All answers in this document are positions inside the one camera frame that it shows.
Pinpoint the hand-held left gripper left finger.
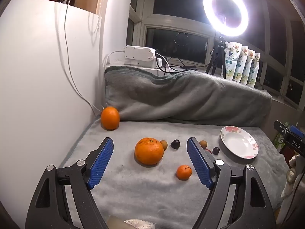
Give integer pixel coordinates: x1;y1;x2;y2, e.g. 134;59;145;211
25;137;114;229

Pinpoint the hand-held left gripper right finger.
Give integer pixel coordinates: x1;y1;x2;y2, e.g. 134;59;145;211
186;137;277;229

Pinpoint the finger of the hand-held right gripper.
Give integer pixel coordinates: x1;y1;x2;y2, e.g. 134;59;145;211
274;120;291;135
289;125;305;137

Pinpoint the white floral plate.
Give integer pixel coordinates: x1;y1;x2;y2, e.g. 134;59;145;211
220;126;259;159

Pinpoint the large bumpy orange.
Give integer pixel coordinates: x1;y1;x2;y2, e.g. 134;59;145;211
135;137;165;165

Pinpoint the green packet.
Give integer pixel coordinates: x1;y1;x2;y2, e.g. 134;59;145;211
274;123;290;153

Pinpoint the small tangerine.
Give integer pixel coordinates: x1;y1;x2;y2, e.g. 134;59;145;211
176;164;192;181

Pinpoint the white crumpled cloth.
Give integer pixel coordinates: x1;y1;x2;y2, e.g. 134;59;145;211
281;155;305;198

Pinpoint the smooth orange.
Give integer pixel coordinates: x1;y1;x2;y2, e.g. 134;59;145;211
101;106;120;131

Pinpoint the white floral refill pouch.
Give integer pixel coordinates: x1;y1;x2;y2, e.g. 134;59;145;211
241;49;256;85
235;45;250;83
222;41;242;80
248;52;261;88

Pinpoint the grey fleece blanket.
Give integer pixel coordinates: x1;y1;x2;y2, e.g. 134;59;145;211
57;65;290;229

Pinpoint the white patterned cloth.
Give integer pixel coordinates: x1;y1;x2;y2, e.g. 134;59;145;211
124;219;156;229

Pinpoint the white flat box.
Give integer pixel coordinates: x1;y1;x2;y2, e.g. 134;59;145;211
105;63;165;76

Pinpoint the white plastic device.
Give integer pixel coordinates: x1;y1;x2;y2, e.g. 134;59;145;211
123;45;157;68

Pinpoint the glass window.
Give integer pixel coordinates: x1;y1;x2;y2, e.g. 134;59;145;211
129;0;305;111

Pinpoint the black cable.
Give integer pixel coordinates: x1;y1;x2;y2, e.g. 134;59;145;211
156;50;215;73

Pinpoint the white cable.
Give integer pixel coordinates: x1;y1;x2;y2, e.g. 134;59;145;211
54;0;102;112

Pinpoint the ring light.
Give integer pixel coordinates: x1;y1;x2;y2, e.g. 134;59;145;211
203;0;249;37

